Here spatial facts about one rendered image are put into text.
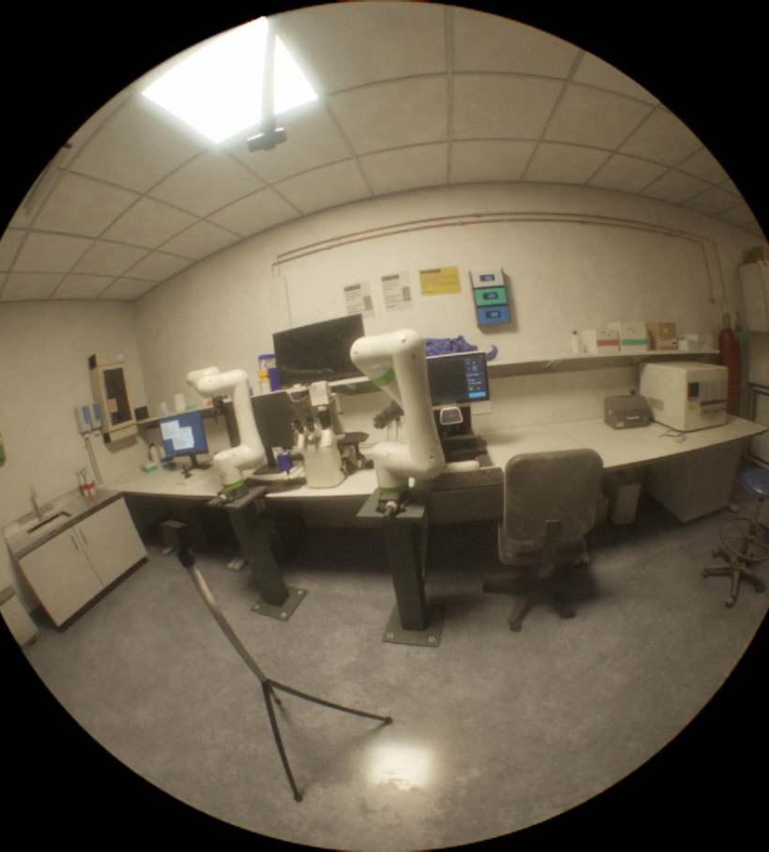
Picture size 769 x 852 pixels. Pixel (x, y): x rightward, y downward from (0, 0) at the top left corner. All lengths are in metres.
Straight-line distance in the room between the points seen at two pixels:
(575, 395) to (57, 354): 4.57
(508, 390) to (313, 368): 1.40
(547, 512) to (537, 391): 1.22
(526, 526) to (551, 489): 0.18
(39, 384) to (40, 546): 1.47
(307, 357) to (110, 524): 2.24
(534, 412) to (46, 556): 3.82
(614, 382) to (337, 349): 2.11
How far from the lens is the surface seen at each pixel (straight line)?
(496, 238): 2.49
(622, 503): 2.47
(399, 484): 1.16
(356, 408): 2.26
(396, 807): 1.38
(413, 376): 0.95
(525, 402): 2.27
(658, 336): 2.72
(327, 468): 1.57
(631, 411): 2.28
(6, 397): 3.35
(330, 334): 2.16
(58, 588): 2.88
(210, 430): 3.04
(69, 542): 2.85
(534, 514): 1.24
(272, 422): 1.98
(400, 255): 2.40
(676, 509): 2.69
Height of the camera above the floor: 1.37
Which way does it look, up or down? 13 degrees down
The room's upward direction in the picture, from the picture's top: 9 degrees counter-clockwise
